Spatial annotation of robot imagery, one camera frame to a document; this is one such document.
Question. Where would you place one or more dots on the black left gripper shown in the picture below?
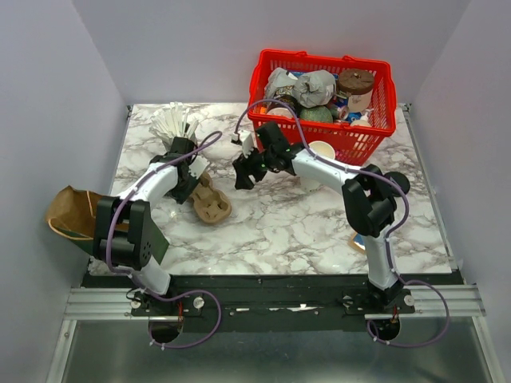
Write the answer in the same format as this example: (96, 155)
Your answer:
(182, 196)

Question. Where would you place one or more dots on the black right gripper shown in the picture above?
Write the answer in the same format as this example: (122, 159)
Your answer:
(243, 168)

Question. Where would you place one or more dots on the brown cardboard cup carrier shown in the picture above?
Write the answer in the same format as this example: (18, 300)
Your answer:
(210, 204)

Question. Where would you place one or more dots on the black plastic cup lid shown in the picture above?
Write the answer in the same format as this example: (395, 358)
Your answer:
(400, 179)

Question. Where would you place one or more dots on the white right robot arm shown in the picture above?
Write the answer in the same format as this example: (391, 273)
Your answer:
(369, 203)

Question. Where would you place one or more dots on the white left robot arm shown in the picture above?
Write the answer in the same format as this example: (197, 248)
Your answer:
(160, 177)

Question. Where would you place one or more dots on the black labelled tub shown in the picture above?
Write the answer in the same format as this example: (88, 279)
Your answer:
(283, 104)

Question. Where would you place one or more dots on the green netted melon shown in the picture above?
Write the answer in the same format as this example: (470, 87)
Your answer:
(319, 114)

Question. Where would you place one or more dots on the grey plastic mailer bag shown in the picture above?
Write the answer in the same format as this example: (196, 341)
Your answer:
(308, 89)

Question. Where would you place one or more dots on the red blue drink can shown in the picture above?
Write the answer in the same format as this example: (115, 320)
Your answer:
(341, 113)

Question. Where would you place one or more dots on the brown green paper bag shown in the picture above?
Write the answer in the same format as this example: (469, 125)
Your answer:
(72, 217)

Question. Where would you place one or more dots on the blue orange card box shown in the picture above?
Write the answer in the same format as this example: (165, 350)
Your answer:
(357, 244)

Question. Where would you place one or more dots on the red plastic shopping basket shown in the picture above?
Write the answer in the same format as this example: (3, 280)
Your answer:
(352, 145)

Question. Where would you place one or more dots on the cream pump lotion bottle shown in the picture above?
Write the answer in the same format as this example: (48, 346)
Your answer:
(363, 120)

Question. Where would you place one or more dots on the brown lidded round box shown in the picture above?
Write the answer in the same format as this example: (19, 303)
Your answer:
(355, 87)

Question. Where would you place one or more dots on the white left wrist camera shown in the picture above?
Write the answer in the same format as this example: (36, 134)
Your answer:
(198, 167)

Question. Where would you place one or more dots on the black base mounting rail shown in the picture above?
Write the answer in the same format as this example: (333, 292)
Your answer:
(274, 303)

